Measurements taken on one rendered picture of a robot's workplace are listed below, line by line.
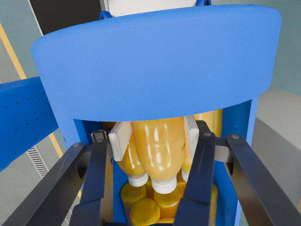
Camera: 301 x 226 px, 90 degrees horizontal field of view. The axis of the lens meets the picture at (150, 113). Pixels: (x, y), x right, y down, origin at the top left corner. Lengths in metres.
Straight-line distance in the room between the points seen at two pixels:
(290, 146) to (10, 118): 0.90
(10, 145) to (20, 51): 1.27
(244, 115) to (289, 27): 1.37
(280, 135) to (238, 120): 0.39
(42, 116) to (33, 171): 1.77
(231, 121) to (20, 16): 1.71
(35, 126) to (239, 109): 0.67
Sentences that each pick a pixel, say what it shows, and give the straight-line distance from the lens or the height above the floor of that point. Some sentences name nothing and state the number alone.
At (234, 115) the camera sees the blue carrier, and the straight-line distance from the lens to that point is 0.31.
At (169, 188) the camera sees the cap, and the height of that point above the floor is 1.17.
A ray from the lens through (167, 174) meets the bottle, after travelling 0.21.
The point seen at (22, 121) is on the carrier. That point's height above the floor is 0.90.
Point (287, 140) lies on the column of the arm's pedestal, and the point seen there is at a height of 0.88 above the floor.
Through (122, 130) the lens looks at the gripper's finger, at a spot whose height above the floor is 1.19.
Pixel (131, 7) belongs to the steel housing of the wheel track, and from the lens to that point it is 0.42.
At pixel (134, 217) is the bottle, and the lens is 0.39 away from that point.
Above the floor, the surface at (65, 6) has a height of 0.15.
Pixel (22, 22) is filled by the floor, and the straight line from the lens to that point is 1.78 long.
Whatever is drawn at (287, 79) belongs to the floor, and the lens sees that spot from 1.68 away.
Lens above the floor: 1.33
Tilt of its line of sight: 67 degrees down
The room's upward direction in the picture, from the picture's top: 168 degrees counter-clockwise
